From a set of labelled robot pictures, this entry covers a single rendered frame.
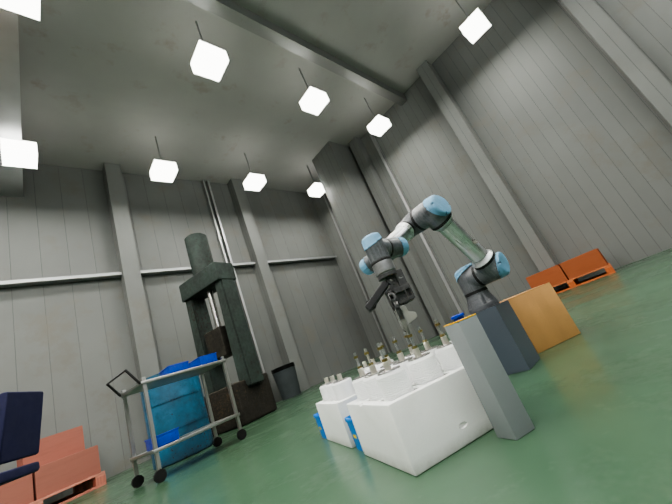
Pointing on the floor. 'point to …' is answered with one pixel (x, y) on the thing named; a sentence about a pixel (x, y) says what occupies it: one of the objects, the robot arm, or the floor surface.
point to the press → (224, 337)
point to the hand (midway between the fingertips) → (405, 330)
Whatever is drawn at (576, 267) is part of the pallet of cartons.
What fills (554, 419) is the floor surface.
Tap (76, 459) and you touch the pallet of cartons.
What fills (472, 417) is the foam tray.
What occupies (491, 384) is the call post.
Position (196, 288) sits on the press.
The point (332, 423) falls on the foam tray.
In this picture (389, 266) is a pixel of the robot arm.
